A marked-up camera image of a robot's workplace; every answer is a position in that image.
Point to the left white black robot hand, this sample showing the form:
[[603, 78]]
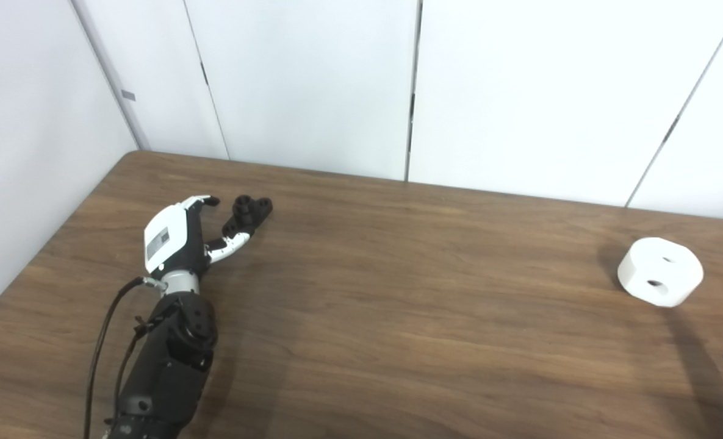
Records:
[[166, 238]]

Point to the black flanged holder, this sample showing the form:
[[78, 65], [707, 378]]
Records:
[[246, 213]]

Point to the round white cylinder piece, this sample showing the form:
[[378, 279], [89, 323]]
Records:
[[648, 265]]

